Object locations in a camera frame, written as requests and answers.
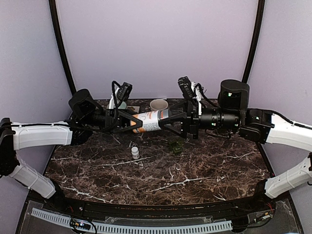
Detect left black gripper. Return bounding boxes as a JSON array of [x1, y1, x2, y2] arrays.
[[82, 108, 148, 133]]

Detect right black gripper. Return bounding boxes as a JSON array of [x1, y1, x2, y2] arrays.
[[159, 98, 241, 138]]

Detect orange pill bottle grey cap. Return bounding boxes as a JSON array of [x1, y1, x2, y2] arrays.
[[133, 109, 172, 134]]

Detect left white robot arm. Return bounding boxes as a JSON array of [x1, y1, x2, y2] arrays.
[[0, 89, 143, 213]]

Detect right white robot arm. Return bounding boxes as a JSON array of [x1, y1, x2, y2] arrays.
[[159, 77, 312, 152]]

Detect floral square plate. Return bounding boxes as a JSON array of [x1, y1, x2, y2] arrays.
[[127, 106, 140, 113]]

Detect cream coral pattern mug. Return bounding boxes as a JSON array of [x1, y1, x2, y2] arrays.
[[150, 99, 169, 111]]

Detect small white pill bottle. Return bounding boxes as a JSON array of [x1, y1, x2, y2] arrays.
[[131, 146, 139, 160]]

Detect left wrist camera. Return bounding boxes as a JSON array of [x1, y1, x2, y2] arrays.
[[107, 81, 133, 109]]

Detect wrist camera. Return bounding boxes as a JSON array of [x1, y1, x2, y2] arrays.
[[107, 81, 133, 109], [178, 77, 201, 106]]

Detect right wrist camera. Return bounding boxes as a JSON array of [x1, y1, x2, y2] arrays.
[[178, 77, 201, 106]]

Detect black front table rail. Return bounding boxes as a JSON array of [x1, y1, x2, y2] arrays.
[[46, 196, 276, 219]]

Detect white slotted cable duct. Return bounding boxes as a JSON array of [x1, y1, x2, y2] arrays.
[[31, 208, 233, 234]]

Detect left black frame post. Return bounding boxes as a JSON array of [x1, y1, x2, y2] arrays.
[[48, 0, 77, 95]]

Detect black frame post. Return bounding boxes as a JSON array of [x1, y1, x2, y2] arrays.
[[242, 0, 265, 83], [48, 0, 77, 95]]

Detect right black frame post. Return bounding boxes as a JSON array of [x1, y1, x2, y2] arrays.
[[242, 0, 265, 83]]

